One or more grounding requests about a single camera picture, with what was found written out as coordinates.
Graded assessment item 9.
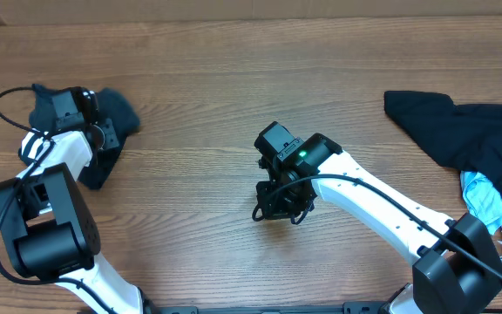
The dark green t-shirt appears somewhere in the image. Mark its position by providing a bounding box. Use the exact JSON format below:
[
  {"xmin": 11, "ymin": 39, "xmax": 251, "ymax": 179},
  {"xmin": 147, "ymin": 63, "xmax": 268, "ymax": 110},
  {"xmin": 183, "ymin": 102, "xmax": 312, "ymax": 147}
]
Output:
[{"xmin": 29, "ymin": 84, "xmax": 140, "ymax": 190}]

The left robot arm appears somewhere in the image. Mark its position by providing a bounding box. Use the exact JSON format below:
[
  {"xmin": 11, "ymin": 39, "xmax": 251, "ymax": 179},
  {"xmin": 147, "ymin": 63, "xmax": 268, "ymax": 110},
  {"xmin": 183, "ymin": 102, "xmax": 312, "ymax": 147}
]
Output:
[{"xmin": 0, "ymin": 84, "xmax": 157, "ymax": 313}]

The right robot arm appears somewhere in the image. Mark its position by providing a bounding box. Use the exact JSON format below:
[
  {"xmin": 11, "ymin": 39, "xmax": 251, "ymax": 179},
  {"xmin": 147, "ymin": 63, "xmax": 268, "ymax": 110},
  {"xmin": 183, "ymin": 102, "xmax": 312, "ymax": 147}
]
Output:
[{"xmin": 252, "ymin": 126, "xmax": 502, "ymax": 313}]

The light blue garment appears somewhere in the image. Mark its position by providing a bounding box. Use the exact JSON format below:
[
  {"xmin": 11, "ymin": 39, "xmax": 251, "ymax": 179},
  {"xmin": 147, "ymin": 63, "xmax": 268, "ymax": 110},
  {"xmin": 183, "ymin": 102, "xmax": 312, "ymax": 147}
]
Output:
[{"xmin": 460, "ymin": 172, "xmax": 502, "ymax": 260}]

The black garment in pile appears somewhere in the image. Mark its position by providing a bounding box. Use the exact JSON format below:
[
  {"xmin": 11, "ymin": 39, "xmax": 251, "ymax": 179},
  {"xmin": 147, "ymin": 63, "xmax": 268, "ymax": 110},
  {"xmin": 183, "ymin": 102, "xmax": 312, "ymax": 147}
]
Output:
[{"xmin": 383, "ymin": 91, "xmax": 502, "ymax": 197}]

